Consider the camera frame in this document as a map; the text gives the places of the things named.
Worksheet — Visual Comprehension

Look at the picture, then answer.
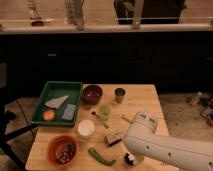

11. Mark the green pepper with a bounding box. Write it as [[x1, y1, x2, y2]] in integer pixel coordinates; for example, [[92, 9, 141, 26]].
[[88, 147, 116, 166]]

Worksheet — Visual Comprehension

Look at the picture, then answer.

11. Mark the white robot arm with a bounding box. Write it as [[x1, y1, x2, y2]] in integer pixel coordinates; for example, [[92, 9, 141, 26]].
[[124, 112, 213, 171]]

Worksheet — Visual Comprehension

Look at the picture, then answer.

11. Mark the purple bowl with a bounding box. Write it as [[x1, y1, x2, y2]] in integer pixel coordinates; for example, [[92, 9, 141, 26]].
[[82, 85, 103, 105]]

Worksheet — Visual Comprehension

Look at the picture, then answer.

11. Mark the orange bowl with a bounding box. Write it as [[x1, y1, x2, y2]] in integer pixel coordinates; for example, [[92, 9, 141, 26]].
[[47, 135, 78, 169]]

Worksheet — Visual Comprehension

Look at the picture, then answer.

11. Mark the metal cup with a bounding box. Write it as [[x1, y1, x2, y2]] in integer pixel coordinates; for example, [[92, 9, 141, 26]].
[[114, 88, 126, 104]]

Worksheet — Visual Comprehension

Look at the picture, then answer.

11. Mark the light green cup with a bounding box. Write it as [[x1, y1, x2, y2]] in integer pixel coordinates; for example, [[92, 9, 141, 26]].
[[99, 105, 111, 121]]

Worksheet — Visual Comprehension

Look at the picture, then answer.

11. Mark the grey blue sponge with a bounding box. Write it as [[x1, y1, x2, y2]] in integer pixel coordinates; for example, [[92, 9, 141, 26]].
[[62, 104, 76, 120]]

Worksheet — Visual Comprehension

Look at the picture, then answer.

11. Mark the white round container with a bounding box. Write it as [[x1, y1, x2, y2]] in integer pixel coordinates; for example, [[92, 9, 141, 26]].
[[77, 120, 95, 139]]

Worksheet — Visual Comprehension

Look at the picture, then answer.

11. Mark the green plastic tray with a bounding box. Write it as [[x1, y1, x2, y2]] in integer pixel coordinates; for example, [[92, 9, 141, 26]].
[[31, 81, 83, 127]]

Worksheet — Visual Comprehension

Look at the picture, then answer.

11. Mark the black wooden block eraser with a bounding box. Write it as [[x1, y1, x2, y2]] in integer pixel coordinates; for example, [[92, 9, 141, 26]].
[[105, 133, 122, 147]]

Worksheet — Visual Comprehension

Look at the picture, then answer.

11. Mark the orange peach fruit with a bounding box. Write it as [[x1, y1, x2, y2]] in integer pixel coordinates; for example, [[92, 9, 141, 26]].
[[43, 110, 55, 121]]

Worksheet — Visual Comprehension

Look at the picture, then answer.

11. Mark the white black dish brush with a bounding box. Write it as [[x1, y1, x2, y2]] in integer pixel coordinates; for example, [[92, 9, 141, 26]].
[[124, 153, 137, 166]]

